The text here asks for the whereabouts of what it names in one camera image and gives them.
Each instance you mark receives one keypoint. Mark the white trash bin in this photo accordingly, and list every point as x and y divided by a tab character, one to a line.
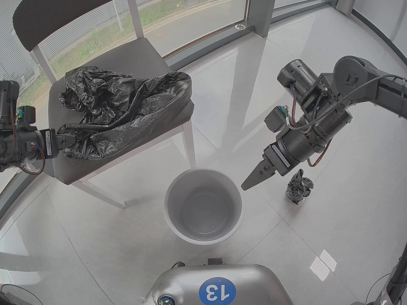
203	208

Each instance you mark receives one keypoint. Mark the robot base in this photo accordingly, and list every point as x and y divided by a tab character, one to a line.
222	284

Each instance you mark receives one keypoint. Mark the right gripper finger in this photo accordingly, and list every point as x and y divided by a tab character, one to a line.
258	169
265	176

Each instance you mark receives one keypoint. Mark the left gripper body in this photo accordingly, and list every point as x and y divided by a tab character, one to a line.
31	145

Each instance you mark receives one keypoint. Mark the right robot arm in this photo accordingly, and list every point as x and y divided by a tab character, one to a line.
353	71

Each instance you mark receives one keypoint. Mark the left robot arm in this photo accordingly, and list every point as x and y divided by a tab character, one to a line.
8	100

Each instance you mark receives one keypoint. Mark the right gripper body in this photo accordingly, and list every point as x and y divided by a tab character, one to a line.
305	141

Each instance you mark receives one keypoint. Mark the black plastic bag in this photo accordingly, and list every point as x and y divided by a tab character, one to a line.
127	106

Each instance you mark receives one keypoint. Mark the crumpled black plastic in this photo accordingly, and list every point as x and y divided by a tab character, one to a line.
299	187

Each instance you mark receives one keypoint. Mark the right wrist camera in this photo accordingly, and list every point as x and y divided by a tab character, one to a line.
275	121

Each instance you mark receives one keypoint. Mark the grey chair with white legs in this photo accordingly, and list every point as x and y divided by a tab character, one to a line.
63	11

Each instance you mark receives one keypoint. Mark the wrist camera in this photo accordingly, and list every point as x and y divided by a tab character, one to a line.
28	116
275	121

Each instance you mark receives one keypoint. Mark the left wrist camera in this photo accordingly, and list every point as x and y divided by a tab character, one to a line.
28	116

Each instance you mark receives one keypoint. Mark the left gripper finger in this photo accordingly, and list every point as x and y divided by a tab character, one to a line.
63	138
63	145

